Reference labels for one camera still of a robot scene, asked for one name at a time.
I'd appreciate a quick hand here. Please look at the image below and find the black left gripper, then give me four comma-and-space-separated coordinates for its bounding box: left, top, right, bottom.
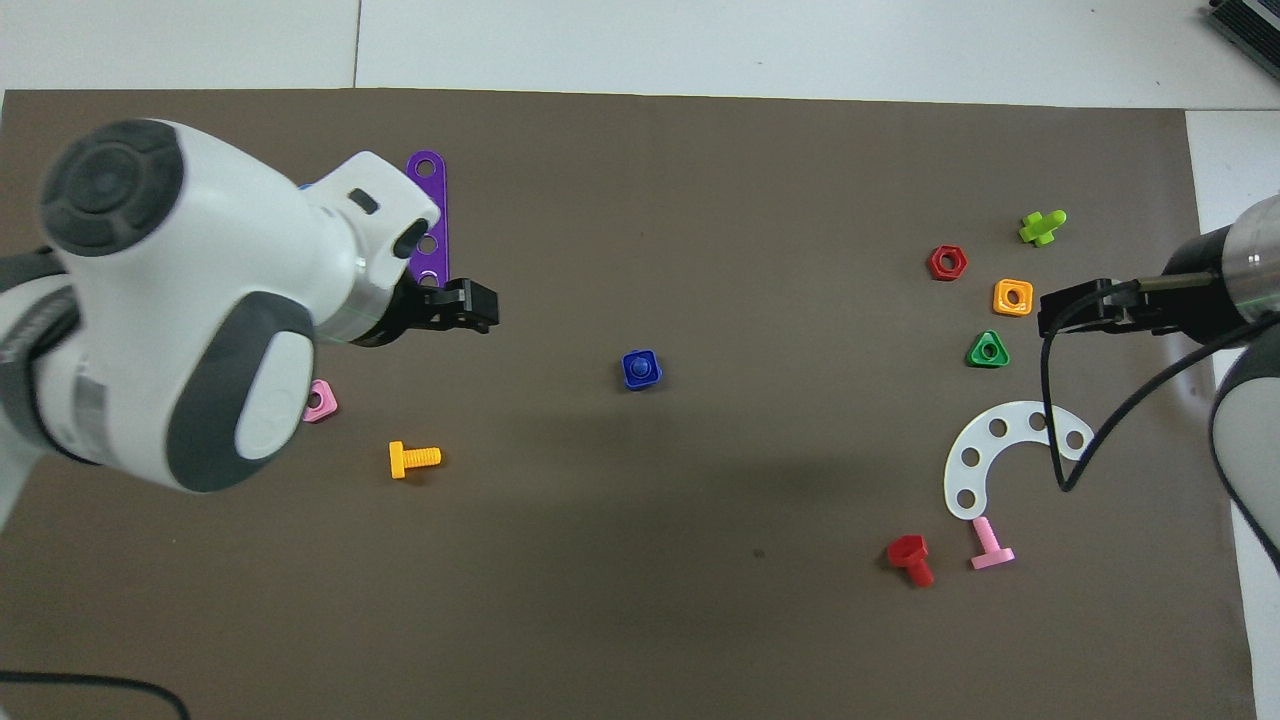
395, 278, 499, 337

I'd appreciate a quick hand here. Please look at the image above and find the grey ribbed device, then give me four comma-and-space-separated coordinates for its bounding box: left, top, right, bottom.
1204, 0, 1280, 74

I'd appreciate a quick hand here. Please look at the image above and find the purple four-hole strip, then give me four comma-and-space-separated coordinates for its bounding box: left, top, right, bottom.
406, 150, 450, 291

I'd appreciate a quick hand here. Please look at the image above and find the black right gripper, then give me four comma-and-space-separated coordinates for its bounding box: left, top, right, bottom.
1038, 279, 1192, 340

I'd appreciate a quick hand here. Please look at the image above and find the pink plastic screw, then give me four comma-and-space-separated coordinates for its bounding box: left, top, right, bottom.
970, 516, 1016, 572

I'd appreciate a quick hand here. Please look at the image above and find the orange plastic screw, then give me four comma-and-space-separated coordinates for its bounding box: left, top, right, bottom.
389, 441, 442, 480

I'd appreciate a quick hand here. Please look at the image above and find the red plastic screw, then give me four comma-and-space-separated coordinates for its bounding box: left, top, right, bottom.
886, 534, 936, 589

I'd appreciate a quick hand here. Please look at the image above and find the black loose cable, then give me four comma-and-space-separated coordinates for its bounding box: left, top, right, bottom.
0, 671, 193, 720

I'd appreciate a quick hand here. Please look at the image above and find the blue square nut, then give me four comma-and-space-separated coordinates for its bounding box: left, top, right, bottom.
621, 349, 664, 392

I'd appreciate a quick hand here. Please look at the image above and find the white arc plate with holes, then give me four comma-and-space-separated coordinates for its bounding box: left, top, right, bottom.
943, 401, 1096, 522

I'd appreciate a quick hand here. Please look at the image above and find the brown paper mat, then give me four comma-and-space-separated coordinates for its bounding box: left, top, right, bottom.
0, 88, 1259, 720

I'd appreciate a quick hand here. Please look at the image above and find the lime cross-head screw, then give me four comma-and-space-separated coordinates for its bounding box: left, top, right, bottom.
1018, 209, 1068, 248

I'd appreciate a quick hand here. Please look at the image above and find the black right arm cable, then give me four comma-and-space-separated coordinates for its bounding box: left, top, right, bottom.
1039, 280, 1280, 493

